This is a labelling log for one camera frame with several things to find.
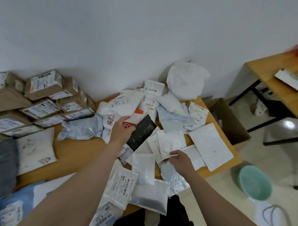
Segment person's right hand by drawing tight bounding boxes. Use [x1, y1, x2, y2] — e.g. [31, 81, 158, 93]
[169, 150, 196, 179]

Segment person's left hand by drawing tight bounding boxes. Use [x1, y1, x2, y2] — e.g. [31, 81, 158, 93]
[109, 115, 137, 147]

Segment black bubble mailer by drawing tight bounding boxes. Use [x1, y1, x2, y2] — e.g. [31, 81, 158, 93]
[125, 114, 157, 152]

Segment pile of white mailers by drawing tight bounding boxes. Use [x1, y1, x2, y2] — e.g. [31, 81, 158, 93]
[57, 79, 210, 226]

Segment white bubble mailer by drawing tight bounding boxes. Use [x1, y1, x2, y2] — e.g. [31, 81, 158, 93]
[188, 123, 234, 172]

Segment stack of cardboard boxes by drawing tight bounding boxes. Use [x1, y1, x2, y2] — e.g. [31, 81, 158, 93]
[0, 71, 97, 112]

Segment white mailer teal label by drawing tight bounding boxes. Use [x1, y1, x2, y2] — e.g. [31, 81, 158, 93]
[32, 173, 76, 209]

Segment large white plastic bag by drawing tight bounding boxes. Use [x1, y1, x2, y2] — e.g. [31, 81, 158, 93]
[166, 61, 211, 101]

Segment cream mailer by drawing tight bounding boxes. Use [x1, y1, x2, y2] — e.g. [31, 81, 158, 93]
[16, 127, 57, 176]

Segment brown box white barcode label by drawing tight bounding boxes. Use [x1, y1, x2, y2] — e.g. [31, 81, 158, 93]
[24, 70, 64, 101]

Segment tall brown box double label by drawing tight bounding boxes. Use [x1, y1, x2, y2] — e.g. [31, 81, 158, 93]
[3, 124, 43, 138]

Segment grey poly mailer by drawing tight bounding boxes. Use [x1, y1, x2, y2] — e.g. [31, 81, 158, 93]
[0, 138, 20, 200]

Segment blue plastic mailer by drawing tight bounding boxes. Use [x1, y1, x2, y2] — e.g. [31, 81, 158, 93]
[0, 180, 47, 226]

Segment person's right forearm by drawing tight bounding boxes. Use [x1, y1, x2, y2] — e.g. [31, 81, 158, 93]
[186, 171, 256, 226]

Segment person's left forearm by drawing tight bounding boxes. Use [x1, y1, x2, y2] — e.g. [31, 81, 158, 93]
[17, 141, 121, 226]

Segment person's black trousers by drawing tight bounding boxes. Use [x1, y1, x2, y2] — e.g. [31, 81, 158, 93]
[116, 195, 195, 226]

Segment dark blue plastic bag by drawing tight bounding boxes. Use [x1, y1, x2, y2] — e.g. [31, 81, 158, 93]
[212, 111, 223, 127]

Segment wooden table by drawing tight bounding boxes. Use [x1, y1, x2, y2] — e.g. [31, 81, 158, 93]
[0, 97, 242, 217]

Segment brown cardboard box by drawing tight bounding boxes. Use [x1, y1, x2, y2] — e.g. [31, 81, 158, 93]
[205, 97, 252, 146]

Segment teal round stool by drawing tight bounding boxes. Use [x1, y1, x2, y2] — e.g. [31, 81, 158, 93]
[239, 165, 272, 201]

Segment wooden desk with black legs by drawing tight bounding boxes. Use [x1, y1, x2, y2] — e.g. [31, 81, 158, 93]
[229, 50, 298, 146]

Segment small pale desk item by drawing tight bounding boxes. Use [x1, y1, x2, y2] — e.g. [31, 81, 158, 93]
[274, 69, 298, 91]

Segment grey looped cable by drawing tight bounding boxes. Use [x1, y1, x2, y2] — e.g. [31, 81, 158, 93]
[262, 204, 290, 226]

